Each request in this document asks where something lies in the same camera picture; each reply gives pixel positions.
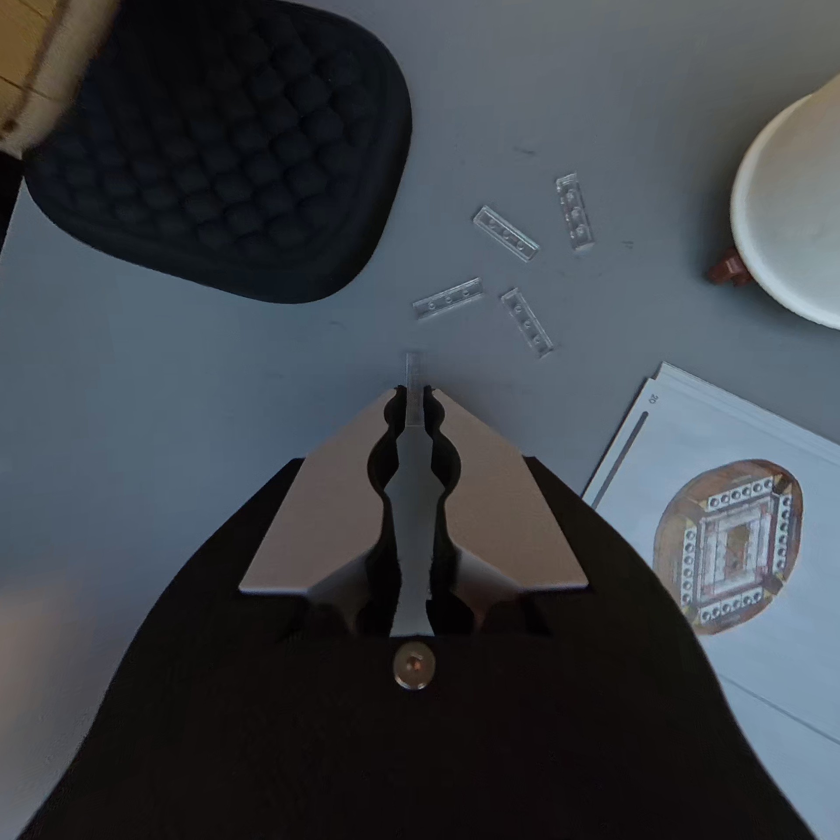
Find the brown lego piece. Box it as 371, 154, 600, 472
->
707, 252, 754, 286

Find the white paper cup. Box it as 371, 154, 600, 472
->
730, 72, 840, 329

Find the black wrist rest pad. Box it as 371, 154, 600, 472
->
23, 0, 414, 305

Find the lego instruction booklet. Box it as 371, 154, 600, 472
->
583, 361, 840, 828

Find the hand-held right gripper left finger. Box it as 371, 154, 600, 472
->
238, 386, 408, 636

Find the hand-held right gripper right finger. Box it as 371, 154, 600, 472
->
423, 384, 591, 621

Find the clear lego plate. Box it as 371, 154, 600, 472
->
412, 277, 485, 321
555, 172, 597, 252
500, 287, 555, 360
405, 351, 426, 429
472, 205, 540, 263

